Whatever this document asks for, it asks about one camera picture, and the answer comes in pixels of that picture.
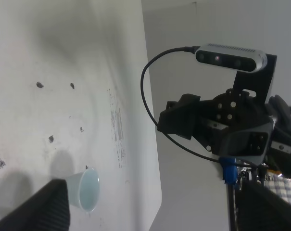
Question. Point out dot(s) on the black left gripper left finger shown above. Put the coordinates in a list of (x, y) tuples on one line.
[(46, 210)]

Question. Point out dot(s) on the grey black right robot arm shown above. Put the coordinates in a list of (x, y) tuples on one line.
[(278, 154)]

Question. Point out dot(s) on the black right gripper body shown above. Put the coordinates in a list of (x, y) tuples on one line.
[(233, 125)]

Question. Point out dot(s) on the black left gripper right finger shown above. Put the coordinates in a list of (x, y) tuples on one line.
[(259, 209)]

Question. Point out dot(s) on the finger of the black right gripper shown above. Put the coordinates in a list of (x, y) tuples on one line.
[(179, 117)]

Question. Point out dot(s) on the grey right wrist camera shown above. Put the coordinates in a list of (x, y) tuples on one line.
[(237, 58)]

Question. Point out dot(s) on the right pale blue tea cup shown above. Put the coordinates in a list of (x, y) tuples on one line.
[(84, 189)]

